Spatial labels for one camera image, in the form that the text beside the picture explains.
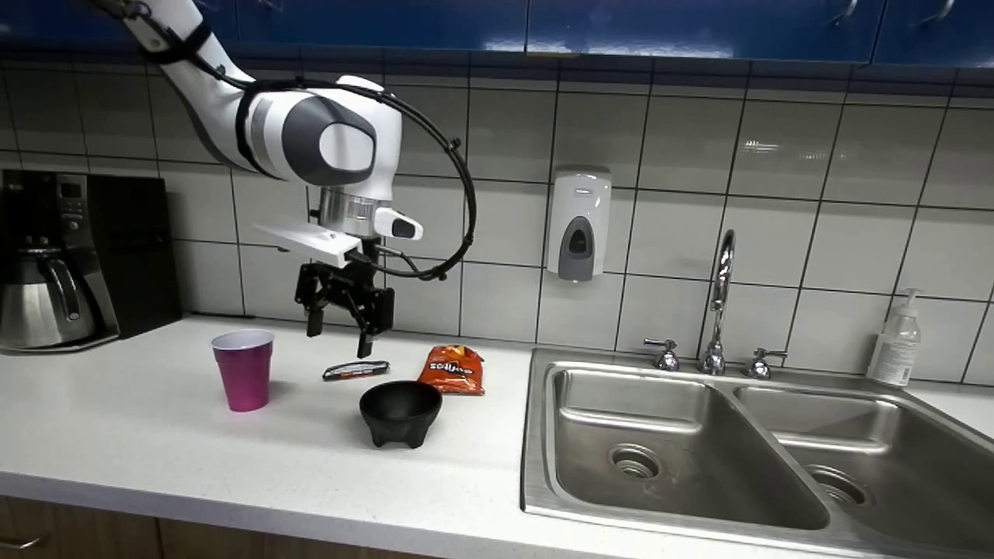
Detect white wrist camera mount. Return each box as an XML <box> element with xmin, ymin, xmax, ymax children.
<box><xmin>247</xmin><ymin>219</ymin><xmax>365</xmax><ymax>260</ymax></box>

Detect chrome sink faucet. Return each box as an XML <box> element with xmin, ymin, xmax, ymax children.
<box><xmin>695</xmin><ymin>225</ymin><xmax>738</xmax><ymax>377</ymax></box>

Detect stainless steel coffee carafe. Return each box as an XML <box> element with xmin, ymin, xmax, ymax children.
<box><xmin>0</xmin><ymin>246</ymin><xmax>102</xmax><ymax>350</ymax></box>

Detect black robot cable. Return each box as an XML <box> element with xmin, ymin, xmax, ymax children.
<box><xmin>338</xmin><ymin>74</ymin><xmax>482</xmax><ymax>285</ymax></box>

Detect wooden base cabinet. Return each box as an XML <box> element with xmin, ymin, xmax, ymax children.
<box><xmin>0</xmin><ymin>492</ymin><xmax>438</xmax><ymax>559</ymax></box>

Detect blue wall cabinets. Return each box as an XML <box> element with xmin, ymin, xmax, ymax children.
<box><xmin>0</xmin><ymin>0</ymin><xmax>994</xmax><ymax>72</ymax></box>

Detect black silver coffee maker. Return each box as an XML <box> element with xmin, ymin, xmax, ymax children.
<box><xmin>0</xmin><ymin>168</ymin><xmax>185</xmax><ymax>356</ymax></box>

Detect clear pump soap bottle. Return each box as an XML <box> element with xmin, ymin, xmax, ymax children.
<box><xmin>862</xmin><ymin>289</ymin><xmax>925</xmax><ymax>390</ymax></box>

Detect stainless steel double sink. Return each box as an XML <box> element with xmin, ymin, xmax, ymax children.
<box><xmin>518</xmin><ymin>348</ymin><xmax>994</xmax><ymax>559</ymax></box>

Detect orange chip bag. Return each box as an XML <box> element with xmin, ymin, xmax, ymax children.
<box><xmin>417</xmin><ymin>342</ymin><xmax>487</xmax><ymax>396</ymax></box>

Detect chrome faucet handle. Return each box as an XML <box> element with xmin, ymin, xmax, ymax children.
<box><xmin>639</xmin><ymin>335</ymin><xmax>684</xmax><ymax>371</ymax></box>
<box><xmin>744</xmin><ymin>343</ymin><xmax>789</xmax><ymax>381</ymax></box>

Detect white wall soap dispenser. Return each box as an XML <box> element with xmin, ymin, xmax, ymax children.
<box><xmin>544</xmin><ymin>168</ymin><xmax>615</xmax><ymax>285</ymax></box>

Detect purple plastic cup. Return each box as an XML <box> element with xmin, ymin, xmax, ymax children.
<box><xmin>207</xmin><ymin>327</ymin><xmax>276</xmax><ymax>416</ymax></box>

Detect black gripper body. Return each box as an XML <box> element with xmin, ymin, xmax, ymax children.
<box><xmin>291</xmin><ymin>250</ymin><xmax>398</xmax><ymax>335</ymax></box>

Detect dark rectangular snack packet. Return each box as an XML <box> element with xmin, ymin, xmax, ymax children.
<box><xmin>320</xmin><ymin>356</ymin><xmax>391</xmax><ymax>386</ymax></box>

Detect black footed bowl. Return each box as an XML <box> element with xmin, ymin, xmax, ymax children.
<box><xmin>358</xmin><ymin>377</ymin><xmax>446</xmax><ymax>454</ymax></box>

